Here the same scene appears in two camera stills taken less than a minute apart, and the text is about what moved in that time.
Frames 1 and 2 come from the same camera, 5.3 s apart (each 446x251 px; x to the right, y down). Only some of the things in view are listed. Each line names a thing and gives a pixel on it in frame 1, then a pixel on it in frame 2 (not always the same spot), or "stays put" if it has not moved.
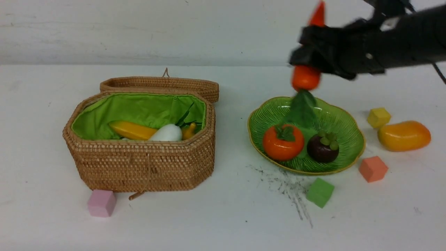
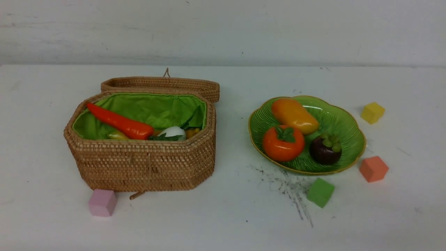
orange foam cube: [373, 168] stays put
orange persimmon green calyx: [283, 142] stays put
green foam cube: [319, 192] stays put
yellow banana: [138, 131] → [190, 133]
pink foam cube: [101, 203] stays put
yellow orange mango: [404, 136] → [287, 112]
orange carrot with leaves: [306, 79] → [142, 131]
